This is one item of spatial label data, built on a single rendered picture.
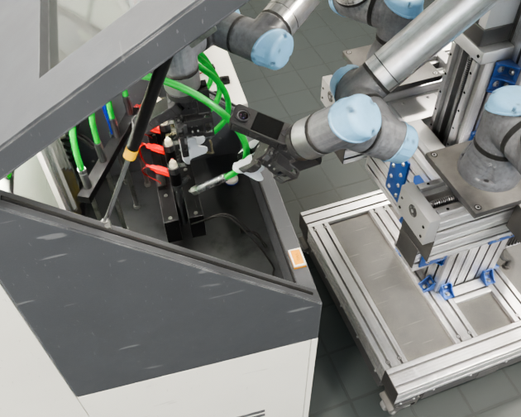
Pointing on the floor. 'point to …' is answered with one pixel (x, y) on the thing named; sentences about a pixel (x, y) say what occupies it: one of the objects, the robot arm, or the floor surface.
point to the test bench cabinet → (220, 389)
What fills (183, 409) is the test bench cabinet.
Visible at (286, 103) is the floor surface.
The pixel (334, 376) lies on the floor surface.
